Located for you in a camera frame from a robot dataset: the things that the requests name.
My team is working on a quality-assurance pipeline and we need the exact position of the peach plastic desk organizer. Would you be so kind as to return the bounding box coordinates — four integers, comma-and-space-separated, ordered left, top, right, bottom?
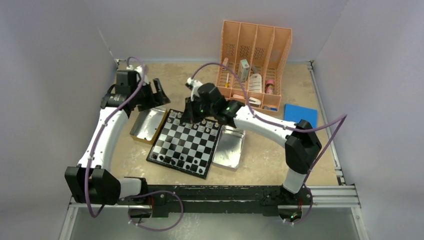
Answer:
215, 20, 293, 115

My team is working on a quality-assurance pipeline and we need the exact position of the white green small box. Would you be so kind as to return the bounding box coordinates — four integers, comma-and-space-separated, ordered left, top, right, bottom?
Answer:
237, 58, 250, 83

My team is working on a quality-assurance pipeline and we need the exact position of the blue notebook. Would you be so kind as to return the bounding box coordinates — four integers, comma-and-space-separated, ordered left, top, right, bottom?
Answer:
283, 103, 318, 128

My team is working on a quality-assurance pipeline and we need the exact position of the black white chess board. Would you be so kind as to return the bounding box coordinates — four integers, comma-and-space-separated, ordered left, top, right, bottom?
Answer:
146, 109, 222, 179

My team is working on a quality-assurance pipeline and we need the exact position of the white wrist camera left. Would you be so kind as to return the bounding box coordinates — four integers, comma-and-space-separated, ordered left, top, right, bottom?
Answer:
126, 64, 150, 85

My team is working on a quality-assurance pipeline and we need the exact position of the metal tin with black pieces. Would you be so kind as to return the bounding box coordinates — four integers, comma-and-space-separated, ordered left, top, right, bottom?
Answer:
130, 106, 168, 145

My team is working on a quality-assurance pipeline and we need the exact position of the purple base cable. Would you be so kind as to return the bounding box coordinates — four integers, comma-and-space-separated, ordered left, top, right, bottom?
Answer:
127, 190, 185, 232

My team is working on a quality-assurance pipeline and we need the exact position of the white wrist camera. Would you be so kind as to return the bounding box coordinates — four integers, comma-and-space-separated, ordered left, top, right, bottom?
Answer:
126, 64, 150, 85
185, 77, 203, 102

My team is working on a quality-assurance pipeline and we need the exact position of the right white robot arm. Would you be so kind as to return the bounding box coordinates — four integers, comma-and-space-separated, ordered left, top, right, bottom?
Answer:
181, 78, 322, 204

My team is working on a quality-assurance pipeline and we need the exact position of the white stapler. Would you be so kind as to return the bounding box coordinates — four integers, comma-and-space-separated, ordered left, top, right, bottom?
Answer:
247, 97, 262, 108

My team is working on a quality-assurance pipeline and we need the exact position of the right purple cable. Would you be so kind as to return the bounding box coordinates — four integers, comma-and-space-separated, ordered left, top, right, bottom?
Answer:
192, 62, 348, 226

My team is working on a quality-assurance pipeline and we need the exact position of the empty metal tin lid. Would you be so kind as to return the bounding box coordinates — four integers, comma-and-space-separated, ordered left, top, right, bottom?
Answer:
212, 125, 246, 171

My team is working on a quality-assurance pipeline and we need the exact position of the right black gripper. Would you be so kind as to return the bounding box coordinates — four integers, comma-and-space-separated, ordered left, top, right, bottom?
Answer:
181, 95, 217, 125

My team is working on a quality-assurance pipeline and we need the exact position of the pink tape roll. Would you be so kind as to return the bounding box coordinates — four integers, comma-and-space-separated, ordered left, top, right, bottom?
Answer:
264, 78, 275, 95

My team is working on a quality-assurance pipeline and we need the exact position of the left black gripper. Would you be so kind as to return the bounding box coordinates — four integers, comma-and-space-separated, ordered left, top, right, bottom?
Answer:
131, 78, 169, 112

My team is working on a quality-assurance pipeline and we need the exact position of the pink eraser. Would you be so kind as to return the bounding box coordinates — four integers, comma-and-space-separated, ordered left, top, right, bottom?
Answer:
232, 94, 244, 99

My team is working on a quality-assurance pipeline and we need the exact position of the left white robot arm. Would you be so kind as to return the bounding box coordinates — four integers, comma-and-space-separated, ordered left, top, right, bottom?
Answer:
64, 70, 171, 205

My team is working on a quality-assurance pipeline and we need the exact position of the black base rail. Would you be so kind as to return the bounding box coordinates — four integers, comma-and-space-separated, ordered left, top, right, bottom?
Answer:
117, 185, 313, 218

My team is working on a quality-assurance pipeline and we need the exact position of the pink small tube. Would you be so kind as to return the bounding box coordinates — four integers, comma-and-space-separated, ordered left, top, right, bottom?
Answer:
221, 57, 229, 71

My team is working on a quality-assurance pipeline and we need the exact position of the white striped bottle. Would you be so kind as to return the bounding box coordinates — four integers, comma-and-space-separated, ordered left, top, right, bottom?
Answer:
247, 73, 263, 93

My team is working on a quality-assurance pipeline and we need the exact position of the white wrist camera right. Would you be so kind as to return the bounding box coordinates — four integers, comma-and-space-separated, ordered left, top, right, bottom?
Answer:
185, 77, 203, 102

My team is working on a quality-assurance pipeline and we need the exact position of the yellow white pen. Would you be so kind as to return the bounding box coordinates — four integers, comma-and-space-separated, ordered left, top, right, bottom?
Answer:
225, 73, 230, 88

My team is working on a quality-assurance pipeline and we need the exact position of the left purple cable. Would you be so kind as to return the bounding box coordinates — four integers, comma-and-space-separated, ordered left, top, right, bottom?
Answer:
83, 56, 147, 219

